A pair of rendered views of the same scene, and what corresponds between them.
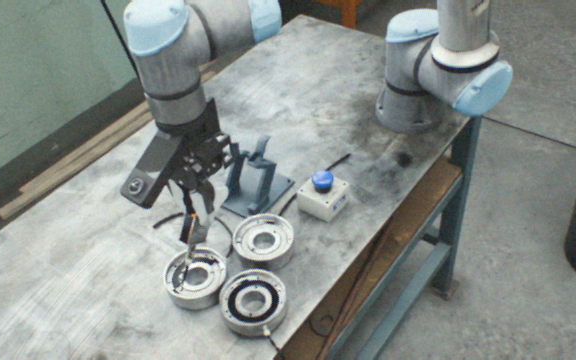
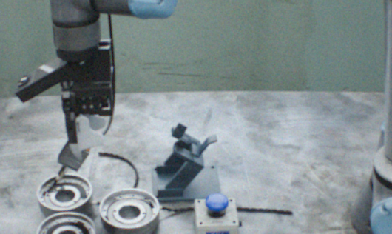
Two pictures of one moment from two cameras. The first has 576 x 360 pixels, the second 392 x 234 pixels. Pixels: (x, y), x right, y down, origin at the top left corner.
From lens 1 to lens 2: 60 cm
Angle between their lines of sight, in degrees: 36
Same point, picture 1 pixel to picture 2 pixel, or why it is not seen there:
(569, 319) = not seen: outside the picture
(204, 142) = (90, 82)
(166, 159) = (46, 73)
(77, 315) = (3, 166)
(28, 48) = (250, 23)
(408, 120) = (365, 220)
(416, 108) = not seen: hidden behind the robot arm
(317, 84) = (350, 147)
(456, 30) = (387, 131)
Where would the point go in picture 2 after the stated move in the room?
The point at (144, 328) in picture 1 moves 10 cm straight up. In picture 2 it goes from (14, 201) to (4, 160)
